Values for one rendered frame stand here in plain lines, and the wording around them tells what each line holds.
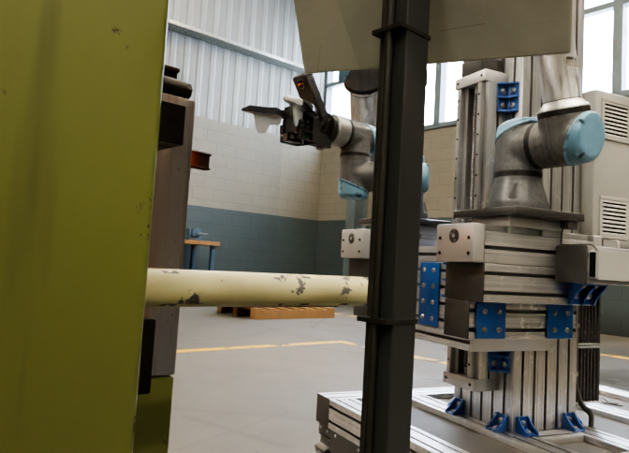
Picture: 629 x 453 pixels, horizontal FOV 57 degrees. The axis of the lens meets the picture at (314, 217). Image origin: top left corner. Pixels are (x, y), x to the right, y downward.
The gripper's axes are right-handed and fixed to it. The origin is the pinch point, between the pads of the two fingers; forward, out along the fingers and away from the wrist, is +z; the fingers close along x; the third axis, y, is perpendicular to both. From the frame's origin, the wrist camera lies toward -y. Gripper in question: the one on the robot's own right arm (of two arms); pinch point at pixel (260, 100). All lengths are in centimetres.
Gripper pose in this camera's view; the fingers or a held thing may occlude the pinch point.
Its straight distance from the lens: 128.0
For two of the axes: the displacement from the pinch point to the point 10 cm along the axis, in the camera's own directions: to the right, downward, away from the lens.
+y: -0.6, 9.9, -0.8
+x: -6.7, 0.2, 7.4
